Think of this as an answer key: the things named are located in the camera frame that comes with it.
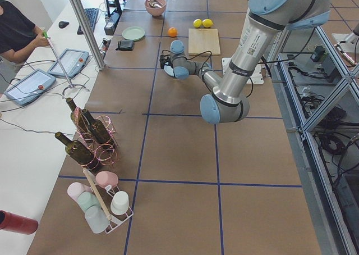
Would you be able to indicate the upper yellow lemon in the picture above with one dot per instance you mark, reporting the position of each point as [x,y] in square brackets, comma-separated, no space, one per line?
[207,23]

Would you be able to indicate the white wire cup rack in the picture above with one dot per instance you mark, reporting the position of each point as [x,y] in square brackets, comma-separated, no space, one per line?
[100,217]

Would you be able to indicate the pink bowl with ice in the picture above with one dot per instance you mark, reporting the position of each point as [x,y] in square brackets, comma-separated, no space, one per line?
[156,11]

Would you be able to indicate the orange fruit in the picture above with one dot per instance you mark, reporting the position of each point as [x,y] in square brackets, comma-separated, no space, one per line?
[172,32]

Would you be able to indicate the black keyboard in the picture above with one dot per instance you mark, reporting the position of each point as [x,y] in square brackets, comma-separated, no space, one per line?
[92,15]

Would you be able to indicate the light blue plate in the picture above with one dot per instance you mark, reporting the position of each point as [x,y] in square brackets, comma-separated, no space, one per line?
[169,70]

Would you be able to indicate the person in black shirt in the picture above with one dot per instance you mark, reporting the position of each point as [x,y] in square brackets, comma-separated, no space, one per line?
[19,35]

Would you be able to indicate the grey folded cloth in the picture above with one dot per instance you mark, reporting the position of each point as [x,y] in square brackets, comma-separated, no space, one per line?
[125,45]

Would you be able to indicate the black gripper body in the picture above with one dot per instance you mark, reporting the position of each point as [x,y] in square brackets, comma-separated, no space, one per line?
[168,63]

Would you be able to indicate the near teach pendant tablet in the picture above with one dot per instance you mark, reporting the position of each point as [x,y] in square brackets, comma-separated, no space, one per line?
[30,88]

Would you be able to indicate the bamboo cutting board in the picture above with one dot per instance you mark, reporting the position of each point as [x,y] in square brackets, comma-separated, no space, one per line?
[201,40]

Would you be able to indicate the red cylinder bottle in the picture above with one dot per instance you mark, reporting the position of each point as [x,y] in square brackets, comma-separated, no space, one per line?
[18,224]

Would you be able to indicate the teach pendant tablet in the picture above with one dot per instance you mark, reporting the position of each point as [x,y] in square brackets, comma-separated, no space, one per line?
[30,88]
[72,60]

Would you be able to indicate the yellow lemon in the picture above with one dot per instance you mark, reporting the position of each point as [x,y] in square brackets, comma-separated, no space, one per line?
[197,23]
[207,23]

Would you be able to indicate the copper wire bottle rack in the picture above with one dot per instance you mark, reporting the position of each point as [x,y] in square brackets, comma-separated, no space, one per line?
[107,157]

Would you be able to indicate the white cup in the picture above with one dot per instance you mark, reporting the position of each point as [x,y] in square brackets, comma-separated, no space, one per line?
[120,203]

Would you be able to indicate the lower yellow lemon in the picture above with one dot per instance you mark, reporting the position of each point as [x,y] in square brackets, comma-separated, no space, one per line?
[197,23]

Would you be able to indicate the pink cup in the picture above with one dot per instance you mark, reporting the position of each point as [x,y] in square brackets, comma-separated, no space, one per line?
[105,178]

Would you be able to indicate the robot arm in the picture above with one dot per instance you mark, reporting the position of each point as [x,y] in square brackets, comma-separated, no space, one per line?
[264,19]

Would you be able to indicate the light green plate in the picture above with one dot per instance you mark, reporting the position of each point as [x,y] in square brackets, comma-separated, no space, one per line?
[133,33]

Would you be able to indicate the dark green wine bottle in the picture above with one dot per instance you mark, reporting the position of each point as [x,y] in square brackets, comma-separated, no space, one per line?
[78,152]

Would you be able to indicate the far teach pendant tablet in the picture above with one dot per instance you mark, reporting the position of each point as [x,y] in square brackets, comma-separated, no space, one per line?
[72,60]

